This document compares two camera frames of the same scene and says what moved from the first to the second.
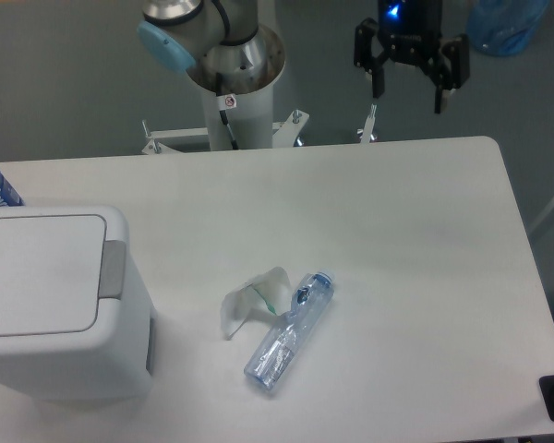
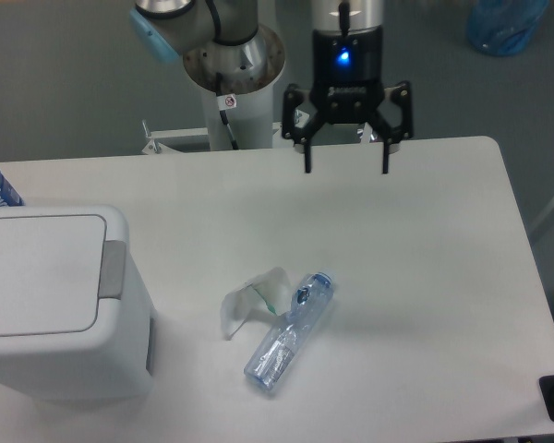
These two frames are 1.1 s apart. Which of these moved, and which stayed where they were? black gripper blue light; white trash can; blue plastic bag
Moved: black gripper blue light
Stayed: blue plastic bag; white trash can
